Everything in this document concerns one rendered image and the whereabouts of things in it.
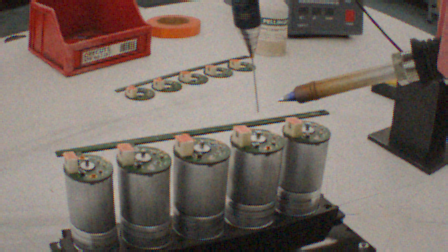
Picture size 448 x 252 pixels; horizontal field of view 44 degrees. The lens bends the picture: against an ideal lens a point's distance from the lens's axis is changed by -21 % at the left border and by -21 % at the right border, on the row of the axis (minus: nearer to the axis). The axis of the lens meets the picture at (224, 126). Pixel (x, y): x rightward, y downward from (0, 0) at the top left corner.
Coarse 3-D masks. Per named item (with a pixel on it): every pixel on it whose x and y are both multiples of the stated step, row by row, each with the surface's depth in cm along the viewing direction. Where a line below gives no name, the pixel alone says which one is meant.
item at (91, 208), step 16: (112, 176) 28; (80, 192) 27; (96, 192) 27; (112, 192) 28; (80, 208) 27; (96, 208) 27; (112, 208) 28; (80, 224) 27; (96, 224) 27; (112, 224) 28; (80, 240) 28; (96, 240) 28; (112, 240) 28
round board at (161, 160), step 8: (136, 152) 29; (152, 152) 29; (160, 152) 29; (152, 160) 29; (160, 160) 29; (168, 160) 29; (128, 168) 28; (136, 168) 28; (144, 168) 28; (160, 168) 28; (168, 168) 28
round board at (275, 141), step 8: (256, 128) 32; (232, 136) 32; (264, 136) 32; (272, 136) 32; (280, 136) 32; (232, 144) 31; (256, 144) 31; (264, 144) 31; (272, 144) 31; (280, 144) 31; (248, 152) 30; (256, 152) 30; (264, 152) 30; (272, 152) 30
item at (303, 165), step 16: (304, 128) 33; (288, 144) 32; (304, 144) 32; (320, 144) 32; (288, 160) 32; (304, 160) 32; (320, 160) 32; (288, 176) 33; (304, 176) 32; (320, 176) 33; (288, 192) 33; (304, 192) 33; (320, 192) 34; (288, 208) 33; (304, 208) 33
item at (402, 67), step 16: (384, 64) 27; (400, 64) 26; (320, 80) 29; (336, 80) 28; (352, 80) 28; (368, 80) 27; (384, 80) 27; (400, 80) 27; (304, 96) 29; (320, 96) 29
